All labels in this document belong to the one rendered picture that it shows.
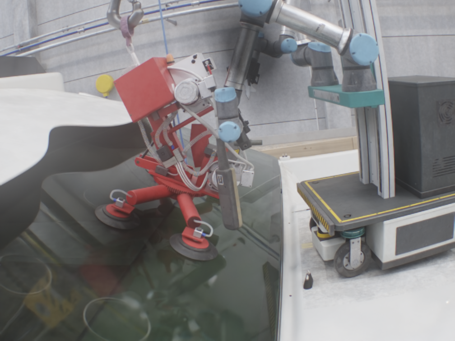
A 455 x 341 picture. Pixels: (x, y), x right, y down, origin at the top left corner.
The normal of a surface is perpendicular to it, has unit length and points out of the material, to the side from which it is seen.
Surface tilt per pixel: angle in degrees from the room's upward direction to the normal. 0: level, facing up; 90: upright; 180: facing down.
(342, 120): 90
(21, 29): 90
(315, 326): 10
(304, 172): 90
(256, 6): 86
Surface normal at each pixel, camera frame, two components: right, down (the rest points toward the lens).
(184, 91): -0.12, 0.06
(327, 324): -0.15, -0.92
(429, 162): 0.07, 0.19
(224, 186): -0.66, 0.24
